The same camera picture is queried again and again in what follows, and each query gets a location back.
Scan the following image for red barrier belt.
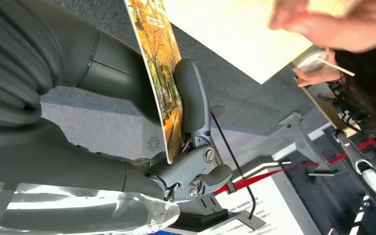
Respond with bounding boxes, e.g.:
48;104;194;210
213;135;376;196

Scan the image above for person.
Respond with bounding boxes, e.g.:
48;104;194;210
268;0;376;143

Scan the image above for grey kiosk stand plain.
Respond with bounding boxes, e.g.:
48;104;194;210
278;112;339;177

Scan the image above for white sign board with text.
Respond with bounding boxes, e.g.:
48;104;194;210
207;168;322;235

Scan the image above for black stanchion post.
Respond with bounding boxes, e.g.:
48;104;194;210
209;104;257;219

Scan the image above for tan wooden panel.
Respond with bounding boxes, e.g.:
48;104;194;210
301;81;362;139

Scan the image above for clear plastic guard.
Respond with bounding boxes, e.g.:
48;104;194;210
0;180;181;235

